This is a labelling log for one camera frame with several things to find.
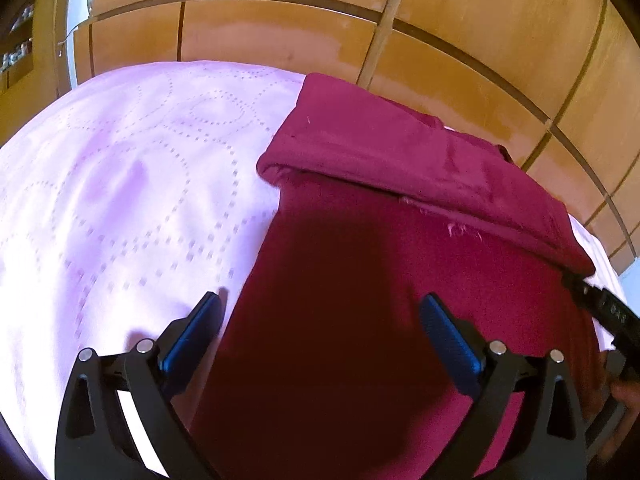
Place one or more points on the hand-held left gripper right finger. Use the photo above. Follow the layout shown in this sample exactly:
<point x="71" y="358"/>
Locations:
<point x="450" y="342"/>

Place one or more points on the dark red long-sleeved dress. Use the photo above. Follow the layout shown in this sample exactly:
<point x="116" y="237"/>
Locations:
<point x="350" y="310"/>

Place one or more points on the person's right hand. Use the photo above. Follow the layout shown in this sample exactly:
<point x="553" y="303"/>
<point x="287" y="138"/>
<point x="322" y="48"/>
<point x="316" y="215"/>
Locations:
<point x="627" y="392"/>

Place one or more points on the wooden shelf unit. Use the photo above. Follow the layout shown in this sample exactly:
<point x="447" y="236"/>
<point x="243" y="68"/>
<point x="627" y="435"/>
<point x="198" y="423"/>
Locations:
<point x="20" y="45"/>

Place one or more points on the wooden wardrobe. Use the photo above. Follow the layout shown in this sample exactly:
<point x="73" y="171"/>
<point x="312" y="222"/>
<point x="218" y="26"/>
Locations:
<point x="450" y="20"/>

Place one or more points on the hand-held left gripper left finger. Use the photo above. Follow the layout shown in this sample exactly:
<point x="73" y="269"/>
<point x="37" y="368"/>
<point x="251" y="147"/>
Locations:
<point x="192" y="340"/>

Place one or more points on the pink dotted bedspread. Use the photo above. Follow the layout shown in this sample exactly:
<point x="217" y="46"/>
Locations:
<point x="125" y="185"/>

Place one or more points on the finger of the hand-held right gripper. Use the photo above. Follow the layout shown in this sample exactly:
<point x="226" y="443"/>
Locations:
<point x="580" y="287"/>

